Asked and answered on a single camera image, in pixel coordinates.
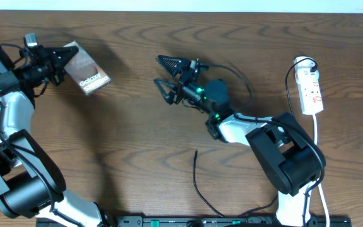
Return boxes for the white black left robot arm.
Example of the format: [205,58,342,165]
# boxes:
[0,44,115,226]

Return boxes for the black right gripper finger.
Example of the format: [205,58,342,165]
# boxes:
[156,55,190,78]
[154,78,179,105]

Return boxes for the white charger plug adapter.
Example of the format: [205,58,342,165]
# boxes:
[294,56,320,80]

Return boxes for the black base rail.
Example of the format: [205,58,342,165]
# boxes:
[35,215,352,227]

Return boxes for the white power strip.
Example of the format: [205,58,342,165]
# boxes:
[295,67,324,115]

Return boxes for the white power strip cord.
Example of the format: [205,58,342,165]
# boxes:
[312,113,331,227]

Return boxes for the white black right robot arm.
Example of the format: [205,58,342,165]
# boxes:
[154,55,326,226]

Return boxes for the black charging cable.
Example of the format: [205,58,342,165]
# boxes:
[192,57,318,219]

